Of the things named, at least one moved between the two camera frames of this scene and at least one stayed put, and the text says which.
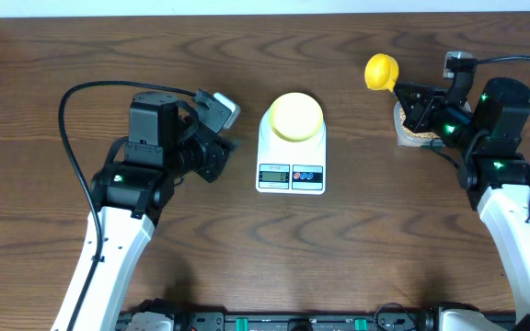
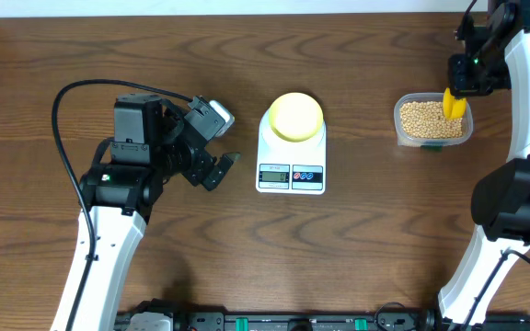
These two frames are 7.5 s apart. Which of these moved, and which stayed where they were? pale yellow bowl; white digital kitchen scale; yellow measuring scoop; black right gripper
Moved: yellow measuring scoop; black right gripper
Stayed: pale yellow bowl; white digital kitchen scale
